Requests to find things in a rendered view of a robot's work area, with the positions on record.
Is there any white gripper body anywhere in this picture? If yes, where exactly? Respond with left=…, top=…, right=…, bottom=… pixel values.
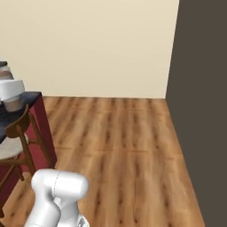
left=0, top=79, right=27, bottom=102

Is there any red counter with dark top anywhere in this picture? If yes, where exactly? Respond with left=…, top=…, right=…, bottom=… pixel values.
left=0, top=91, right=59, bottom=219

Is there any beige cup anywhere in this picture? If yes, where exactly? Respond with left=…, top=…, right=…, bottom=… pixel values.
left=3, top=98, right=23, bottom=113

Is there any wooden chair with white seat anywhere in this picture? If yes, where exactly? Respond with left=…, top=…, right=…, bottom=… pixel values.
left=0, top=104, right=51, bottom=190

